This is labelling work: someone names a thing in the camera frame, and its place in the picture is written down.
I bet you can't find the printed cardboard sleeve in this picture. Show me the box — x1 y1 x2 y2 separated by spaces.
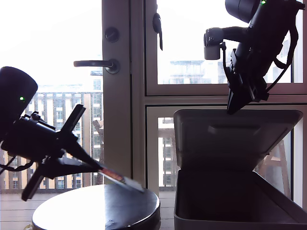
99 167 145 194

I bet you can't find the wooden folding chair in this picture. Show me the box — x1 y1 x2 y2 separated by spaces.
255 138 292 200
92 119 104 185

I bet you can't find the round door lock knob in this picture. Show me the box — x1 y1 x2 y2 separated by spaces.
104 26 120 44

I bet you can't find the thin black camera cable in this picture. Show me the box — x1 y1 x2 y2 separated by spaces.
221 42 232 83

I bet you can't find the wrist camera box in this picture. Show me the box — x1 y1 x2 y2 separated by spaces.
203 26 249 61
23 111 56 131

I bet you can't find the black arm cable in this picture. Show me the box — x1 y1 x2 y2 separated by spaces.
0 155 34 173
263 25 300 94

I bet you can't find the dark door lever handle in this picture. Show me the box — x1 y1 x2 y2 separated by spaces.
73 58 120 75

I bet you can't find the dark window handle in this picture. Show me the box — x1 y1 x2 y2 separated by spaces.
152 12 164 51

